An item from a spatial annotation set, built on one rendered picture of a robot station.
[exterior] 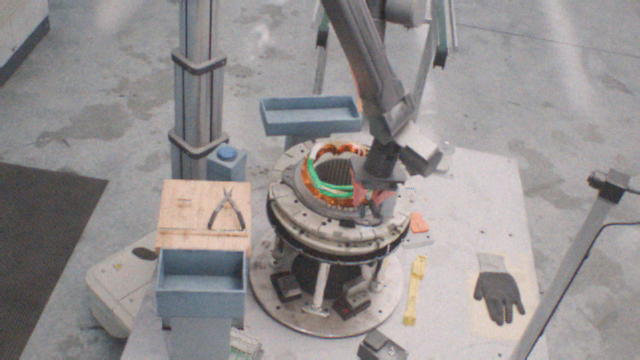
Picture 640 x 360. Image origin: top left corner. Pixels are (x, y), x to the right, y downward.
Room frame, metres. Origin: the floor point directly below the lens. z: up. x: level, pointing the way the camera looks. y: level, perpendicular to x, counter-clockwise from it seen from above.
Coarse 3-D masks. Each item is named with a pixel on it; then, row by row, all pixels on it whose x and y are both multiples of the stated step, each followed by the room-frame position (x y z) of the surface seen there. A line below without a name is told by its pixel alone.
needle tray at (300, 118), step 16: (288, 96) 1.45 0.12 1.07; (304, 96) 1.46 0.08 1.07; (320, 96) 1.48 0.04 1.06; (336, 96) 1.49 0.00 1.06; (352, 96) 1.50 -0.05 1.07; (272, 112) 1.43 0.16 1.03; (288, 112) 1.44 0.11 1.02; (304, 112) 1.45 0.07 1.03; (320, 112) 1.46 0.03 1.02; (336, 112) 1.47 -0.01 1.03; (352, 112) 1.47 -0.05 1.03; (272, 128) 1.33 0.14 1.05; (288, 128) 1.34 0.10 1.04; (304, 128) 1.36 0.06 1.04; (320, 128) 1.37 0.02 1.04; (336, 128) 1.39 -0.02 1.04; (352, 128) 1.40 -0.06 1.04; (288, 144) 1.40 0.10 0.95
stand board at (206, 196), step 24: (168, 192) 1.03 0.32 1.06; (192, 192) 1.04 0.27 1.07; (216, 192) 1.05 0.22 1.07; (240, 192) 1.07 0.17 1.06; (168, 216) 0.96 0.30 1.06; (192, 216) 0.97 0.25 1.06; (168, 240) 0.89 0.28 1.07; (192, 240) 0.91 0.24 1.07; (216, 240) 0.92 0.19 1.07; (240, 240) 0.93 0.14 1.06
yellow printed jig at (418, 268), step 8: (424, 256) 1.22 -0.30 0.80; (416, 264) 1.18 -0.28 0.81; (424, 264) 1.18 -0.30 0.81; (416, 272) 1.15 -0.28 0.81; (424, 272) 1.16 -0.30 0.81; (416, 280) 1.14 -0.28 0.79; (416, 288) 1.11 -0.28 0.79; (416, 296) 1.09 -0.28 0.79; (408, 304) 1.06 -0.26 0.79; (416, 304) 1.06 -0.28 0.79; (408, 312) 1.01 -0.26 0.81; (408, 320) 1.00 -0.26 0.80
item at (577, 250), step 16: (592, 208) 0.90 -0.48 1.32; (608, 208) 0.89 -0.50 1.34; (592, 224) 0.90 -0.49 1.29; (576, 240) 0.90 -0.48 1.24; (592, 240) 0.89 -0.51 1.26; (576, 256) 0.89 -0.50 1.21; (560, 272) 0.90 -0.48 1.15; (560, 288) 0.89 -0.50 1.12; (544, 304) 0.90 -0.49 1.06; (544, 320) 0.89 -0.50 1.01; (528, 336) 0.90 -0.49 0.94; (512, 352) 0.90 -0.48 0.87
